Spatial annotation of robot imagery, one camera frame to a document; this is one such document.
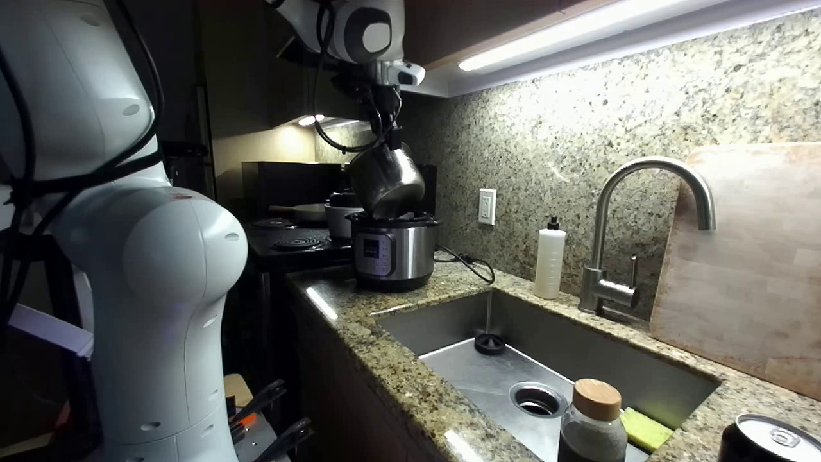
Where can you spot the green sponge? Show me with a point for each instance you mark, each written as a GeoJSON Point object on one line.
{"type": "Point", "coordinates": [645, 431]}

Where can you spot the wooden cutting board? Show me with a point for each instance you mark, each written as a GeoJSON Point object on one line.
{"type": "Point", "coordinates": [752, 274]}

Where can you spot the glass bottle with cork lid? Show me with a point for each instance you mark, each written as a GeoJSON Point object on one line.
{"type": "Point", "coordinates": [590, 427]}

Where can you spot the white black cooker pot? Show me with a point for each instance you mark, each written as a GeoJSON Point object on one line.
{"type": "Point", "coordinates": [339, 215]}

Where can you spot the black stove top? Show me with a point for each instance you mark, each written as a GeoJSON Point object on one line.
{"type": "Point", "coordinates": [284, 241]}

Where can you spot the black sink stopper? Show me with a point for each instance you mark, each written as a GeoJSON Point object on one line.
{"type": "Point", "coordinates": [488, 345]}

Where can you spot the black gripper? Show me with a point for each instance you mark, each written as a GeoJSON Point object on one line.
{"type": "Point", "coordinates": [382, 105]}

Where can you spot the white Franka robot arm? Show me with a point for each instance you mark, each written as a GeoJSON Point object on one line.
{"type": "Point", "coordinates": [155, 284]}

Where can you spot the silver gooseneck faucet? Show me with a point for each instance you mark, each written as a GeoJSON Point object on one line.
{"type": "Point", "coordinates": [608, 215]}

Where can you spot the stainless steel sink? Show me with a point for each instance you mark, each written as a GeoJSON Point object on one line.
{"type": "Point", "coordinates": [479, 375]}

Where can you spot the under-cabinet light strip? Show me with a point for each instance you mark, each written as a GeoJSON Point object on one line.
{"type": "Point", "coordinates": [616, 30]}

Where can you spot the dark kitchen cabinet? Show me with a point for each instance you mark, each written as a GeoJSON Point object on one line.
{"type": "Point", "coordinates": [444, 26]}
{"type": "Point", "coordinates": [341, 395]}

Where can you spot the dark upper kitchen cabinet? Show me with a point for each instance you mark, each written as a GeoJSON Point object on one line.
{"type": "Point", "coordinates": [444, 26]}

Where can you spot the white wall outlet plate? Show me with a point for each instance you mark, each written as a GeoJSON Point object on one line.
{"type": "Point", "coordinates": [486, 207]}

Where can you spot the dark lower kitchen cabinet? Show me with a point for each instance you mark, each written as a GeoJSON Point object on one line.
{"type": "Point", "coordinates": [341, 395]}

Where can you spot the white soap bottle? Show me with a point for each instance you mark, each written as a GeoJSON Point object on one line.
{"type": "Point", "coordinates": [549, 261]}

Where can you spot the black silver pressure cooker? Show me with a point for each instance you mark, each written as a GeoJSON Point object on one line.
{"type": "Point", "coordinates": [398, 252]}

